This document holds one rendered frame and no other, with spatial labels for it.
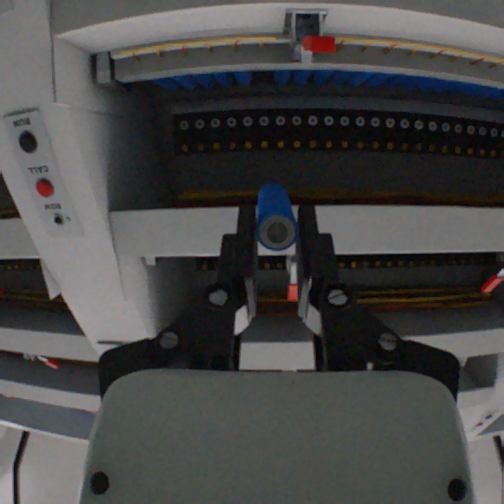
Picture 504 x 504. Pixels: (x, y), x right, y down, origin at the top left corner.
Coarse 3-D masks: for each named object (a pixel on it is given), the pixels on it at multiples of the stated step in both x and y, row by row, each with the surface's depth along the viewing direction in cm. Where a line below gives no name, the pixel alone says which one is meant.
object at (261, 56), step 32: (128, 64) 22; (160, 64) 22; (192, 64) 22; (224, 64) 22; (256, 64) 22; (288, 64) 22; (320, 64) 22; (352, 64) 22; (384, 64) 21; (416, 64) 21; (448, 64) 21; (480, 64) 21
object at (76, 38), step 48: (96, 0) 16; (144, 0) 16; (192, 0) 16; (240, 0) 16; (288, 0) 16; (336, 0) 16; (384, 0) 15; (432, 0) 15; (480, 0) 15; (96, 48) 20; (480, 48) 19; (96, 96) 23; (144, 96) 34; (288, 96) 35; (336, 96) 34
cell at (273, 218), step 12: (264, 192) 17; (276, 192) 16; (264, 204) 14; (276, 204) 14; (288, 204) 15; (264, 216) 13; (276, 216) 13; (288, 216) 13; (264, 228) 13; (276, 228) 13; (288, 228) 13; (264, 240) 13; (276, 240) 13; (288, 240) 13
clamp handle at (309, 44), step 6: (306, 36) 15; (312, 36) 13; (318, 36) 13; (324, 36) 13; (330, 36) 13; (300, 42) 17; (306, 42) 14; (312, 42) 13; (318, 42) 13; (324, 42) 13; (330, 42) 13; (300, 48) 19; (306, 48) 15; (312, 48) 13; (318, 48) 13; (324, 48) 13; (330, 48) 13; (300, 54) 19; (306, 54) 19; (300, 60) 19; (306, 60) 19
